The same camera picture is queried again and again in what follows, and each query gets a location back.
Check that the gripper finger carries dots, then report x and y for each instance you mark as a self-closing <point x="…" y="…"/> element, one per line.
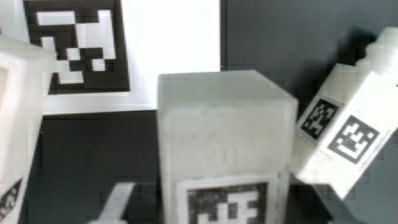
<point x="110" y="215"/>

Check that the white square table top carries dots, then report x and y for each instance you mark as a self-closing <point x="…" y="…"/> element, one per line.
<point x="26" y="67"/>

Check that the white leg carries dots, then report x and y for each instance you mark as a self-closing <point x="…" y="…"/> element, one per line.
<point x="225" y="124"/>
<point x="350" y="118"/>

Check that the white marker tag sheet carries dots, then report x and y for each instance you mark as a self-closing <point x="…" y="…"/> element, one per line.
<point x="122" y="41"/>

